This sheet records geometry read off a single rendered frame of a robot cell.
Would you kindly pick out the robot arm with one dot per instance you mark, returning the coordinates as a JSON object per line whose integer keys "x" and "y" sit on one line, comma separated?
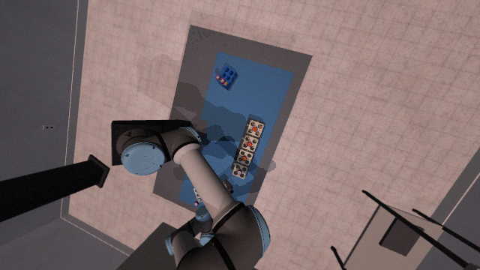
{"x": 241, "y": 234}

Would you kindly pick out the blue tube rack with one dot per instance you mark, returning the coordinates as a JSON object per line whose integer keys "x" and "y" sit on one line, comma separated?
{"x": 229, "y": 75}

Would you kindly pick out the blue bench mat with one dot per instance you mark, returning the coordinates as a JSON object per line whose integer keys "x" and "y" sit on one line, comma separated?
{"x": 258, "y": 93}

